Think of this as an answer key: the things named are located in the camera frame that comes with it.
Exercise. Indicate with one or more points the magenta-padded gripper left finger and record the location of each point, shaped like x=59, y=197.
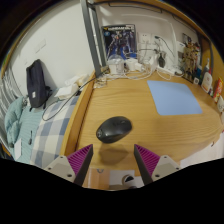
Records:
x=75, y=163

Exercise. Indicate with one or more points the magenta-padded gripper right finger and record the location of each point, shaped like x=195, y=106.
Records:
x=151, y=163

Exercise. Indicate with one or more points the black computer mouse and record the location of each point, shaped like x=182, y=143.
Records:
x=113, y=129

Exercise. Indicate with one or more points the light blue mouse pad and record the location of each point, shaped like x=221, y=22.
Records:
x=173, y=98

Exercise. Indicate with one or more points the blue white plaid blanket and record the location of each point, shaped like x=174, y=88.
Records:
x=53, y=133

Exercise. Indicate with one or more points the teal duvet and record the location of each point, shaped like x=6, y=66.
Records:
x=20, y=123

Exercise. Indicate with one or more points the white bag pile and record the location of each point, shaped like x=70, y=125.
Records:
x=70, y=87

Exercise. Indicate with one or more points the dark navy backpack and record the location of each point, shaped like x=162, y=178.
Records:
x=36, y=83

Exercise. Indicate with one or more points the white mug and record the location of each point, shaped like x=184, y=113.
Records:
x=220, y=104

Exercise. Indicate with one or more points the white power strip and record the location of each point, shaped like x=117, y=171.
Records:
x=165, y=70

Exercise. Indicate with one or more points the white charger block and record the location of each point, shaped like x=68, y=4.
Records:
x=130, y=65
x=140, y=66

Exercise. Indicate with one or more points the white orange lotion bottle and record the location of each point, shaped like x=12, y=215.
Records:
x=207, y=82

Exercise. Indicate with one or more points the red snack can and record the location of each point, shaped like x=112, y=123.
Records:
x=218, y=89

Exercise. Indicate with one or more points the clear plastic cup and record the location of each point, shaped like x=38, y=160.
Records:
x=116, y=65

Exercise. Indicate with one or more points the tan tree figurine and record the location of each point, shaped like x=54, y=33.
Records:
x=191, y=61

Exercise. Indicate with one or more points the robot model kit box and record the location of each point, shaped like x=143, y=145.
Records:
x=119, y=41

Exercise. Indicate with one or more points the grey metal frame post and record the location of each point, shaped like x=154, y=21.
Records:
x=94, y=40

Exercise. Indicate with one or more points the white wall socket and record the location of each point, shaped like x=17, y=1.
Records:
x=145, y=37

